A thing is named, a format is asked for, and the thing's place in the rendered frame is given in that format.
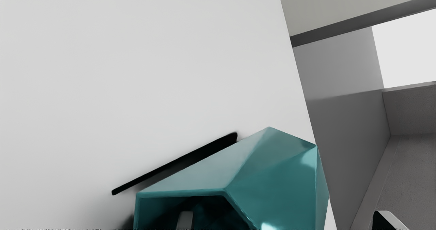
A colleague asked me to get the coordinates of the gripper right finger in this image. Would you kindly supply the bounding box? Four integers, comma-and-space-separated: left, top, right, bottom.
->
372, 210, 410, 230

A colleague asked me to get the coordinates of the teal faceted mug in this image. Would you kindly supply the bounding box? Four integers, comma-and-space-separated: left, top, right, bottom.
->
133, 127, 330, 230

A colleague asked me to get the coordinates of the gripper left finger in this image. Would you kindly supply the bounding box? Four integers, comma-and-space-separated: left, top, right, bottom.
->
176, 211, 194, 230

